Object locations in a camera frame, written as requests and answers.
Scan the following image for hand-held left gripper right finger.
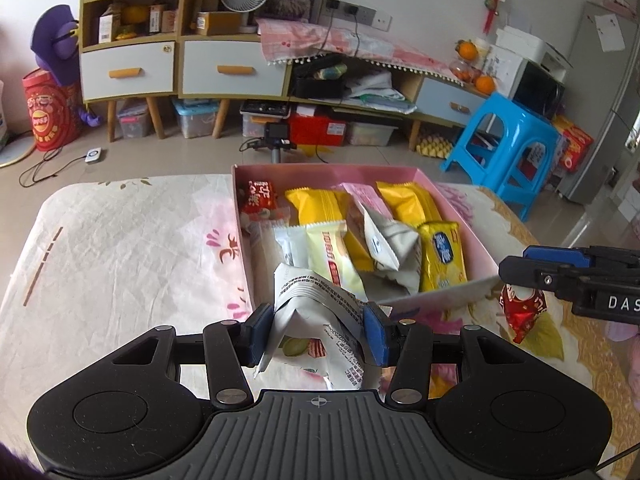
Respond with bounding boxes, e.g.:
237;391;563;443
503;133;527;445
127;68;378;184
364;302;526;407

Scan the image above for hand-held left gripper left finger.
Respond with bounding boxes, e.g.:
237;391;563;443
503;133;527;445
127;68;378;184
107;304;275;409

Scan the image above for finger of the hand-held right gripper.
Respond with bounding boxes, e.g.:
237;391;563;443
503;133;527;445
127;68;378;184
499;256;581;297
522;245;640;268

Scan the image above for red foil snack packet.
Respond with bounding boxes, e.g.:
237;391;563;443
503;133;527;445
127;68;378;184
500;282;549;345

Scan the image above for pink cardboard box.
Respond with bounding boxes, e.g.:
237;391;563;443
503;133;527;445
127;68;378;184
231;162;501;322

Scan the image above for white printed snack packet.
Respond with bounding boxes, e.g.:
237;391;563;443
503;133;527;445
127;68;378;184
252;262;384;394

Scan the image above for yellow blue label snack packet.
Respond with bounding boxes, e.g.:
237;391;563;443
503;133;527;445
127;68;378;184
417;221;469;294

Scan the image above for pale green white snack packet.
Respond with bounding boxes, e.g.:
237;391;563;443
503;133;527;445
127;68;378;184
306;220;369;303

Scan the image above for small silver white snack packet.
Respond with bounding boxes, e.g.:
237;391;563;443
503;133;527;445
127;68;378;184
272;225;311;281

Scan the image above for white grey snack packet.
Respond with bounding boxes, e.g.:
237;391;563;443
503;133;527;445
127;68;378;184
362;205;422;296

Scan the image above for yellow ridged snack packet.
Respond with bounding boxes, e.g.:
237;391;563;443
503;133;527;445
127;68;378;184
376;181;443;226
285;187;375;272

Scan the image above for pink snack packet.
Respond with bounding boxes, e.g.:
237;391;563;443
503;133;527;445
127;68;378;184
334;182;396;241

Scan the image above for red orange snack bag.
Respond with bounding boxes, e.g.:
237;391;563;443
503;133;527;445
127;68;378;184
554;115;596;174

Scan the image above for blue plastic stool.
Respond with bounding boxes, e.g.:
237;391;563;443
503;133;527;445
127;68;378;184
440;92;561;221

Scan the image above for grey refrigerator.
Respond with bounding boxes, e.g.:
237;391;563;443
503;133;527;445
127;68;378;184
556;2;640;206

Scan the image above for yellow toy pile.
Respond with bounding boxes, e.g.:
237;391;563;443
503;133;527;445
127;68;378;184
416;127;454;159

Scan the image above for black microwave oven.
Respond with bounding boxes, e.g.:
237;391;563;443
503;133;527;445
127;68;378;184
510;57;567;122

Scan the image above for white cabinet drawer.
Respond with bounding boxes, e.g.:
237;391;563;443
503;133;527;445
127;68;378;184
182;40;287;97
81;42;177;102
415;77;482;126

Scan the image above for black tripod device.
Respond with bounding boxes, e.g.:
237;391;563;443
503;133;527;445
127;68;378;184
262;122;297;164

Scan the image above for clear white storage bin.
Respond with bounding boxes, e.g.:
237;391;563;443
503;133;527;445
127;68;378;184
347;120;396;147

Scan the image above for red cardboard box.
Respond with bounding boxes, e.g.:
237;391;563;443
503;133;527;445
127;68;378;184
290;112;349;147

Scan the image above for low wooden media cabinet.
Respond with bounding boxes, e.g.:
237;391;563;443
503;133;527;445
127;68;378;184
289;55;493;151

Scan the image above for black lid storage bin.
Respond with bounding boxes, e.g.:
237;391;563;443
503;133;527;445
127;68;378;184
240;102;292;139

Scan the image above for blue lid storage bin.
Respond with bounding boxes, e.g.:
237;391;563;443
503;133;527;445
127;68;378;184
172;99;221;139

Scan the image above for white folded clothes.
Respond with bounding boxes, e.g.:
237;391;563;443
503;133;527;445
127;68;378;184
345;72;417;114

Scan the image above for wooden drawer cabinet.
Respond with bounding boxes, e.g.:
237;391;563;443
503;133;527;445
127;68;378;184
177;30;293;140

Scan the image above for clear plastic storage bin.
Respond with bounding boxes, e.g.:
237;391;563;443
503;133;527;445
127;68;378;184
117;100;154;139

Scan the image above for black bag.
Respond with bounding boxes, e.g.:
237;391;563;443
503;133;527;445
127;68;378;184
292;55;349;99

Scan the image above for pink fringed cloth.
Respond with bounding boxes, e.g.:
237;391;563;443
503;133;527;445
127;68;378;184
255;17;492;93

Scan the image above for red round gift drum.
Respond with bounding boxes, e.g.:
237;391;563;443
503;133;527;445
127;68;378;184
22;70;84;153

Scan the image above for brown cardboard box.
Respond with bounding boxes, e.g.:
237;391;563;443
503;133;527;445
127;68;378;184
195;11;244;36

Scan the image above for purple plush toy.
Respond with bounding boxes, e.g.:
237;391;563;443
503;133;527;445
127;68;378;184
30;5;104;127

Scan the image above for tall wooden shelf cabinet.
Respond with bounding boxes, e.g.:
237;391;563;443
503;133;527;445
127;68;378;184
79;0;185;142

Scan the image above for round white base plate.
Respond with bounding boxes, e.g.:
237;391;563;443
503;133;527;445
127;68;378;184
0;132;36;169

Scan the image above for grey wall power outlet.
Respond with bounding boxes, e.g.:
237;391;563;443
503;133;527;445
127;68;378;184
325;0;376;24

